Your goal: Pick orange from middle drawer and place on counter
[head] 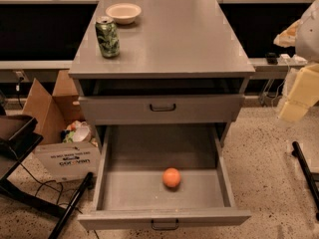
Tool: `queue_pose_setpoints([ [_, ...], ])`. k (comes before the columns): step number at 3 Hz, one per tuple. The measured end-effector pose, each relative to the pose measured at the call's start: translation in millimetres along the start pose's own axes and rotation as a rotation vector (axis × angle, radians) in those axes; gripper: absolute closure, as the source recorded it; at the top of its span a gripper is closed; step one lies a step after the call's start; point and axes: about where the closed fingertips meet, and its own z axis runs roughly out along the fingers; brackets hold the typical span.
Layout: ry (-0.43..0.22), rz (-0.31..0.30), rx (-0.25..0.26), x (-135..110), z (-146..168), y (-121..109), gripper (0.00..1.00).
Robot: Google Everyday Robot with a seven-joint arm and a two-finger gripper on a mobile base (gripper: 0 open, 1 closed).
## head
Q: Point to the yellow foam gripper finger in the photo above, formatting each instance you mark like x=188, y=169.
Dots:
x=303, y=95
x=287, y=37

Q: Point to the orange fruit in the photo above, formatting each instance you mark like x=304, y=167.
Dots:
x=171, y=177

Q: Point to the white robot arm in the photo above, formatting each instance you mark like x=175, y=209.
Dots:
x=304, y=36

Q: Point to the closed grey top drawer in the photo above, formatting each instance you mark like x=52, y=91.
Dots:
x=160, y=109

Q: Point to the open grey middle drawer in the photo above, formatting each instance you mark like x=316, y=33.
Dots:
x=130, y=194

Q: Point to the white power adapter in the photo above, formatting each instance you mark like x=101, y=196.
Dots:
x=294, y=60

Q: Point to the black small device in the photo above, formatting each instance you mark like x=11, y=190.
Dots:
x=271, y=58

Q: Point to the black bar right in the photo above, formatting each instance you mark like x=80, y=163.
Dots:
x=311, y=178

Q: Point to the grey metal cabinet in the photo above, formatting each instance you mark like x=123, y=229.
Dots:
x=175, y=48

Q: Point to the white paper bowl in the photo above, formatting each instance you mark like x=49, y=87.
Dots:
x=124, y=13

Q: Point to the green soda can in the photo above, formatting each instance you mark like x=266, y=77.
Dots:
x=107, y=36

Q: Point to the white cup in box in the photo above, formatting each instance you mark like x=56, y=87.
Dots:
x=81, y=134

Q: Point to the brown cardboard box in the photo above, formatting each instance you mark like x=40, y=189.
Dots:
x=59, y=115

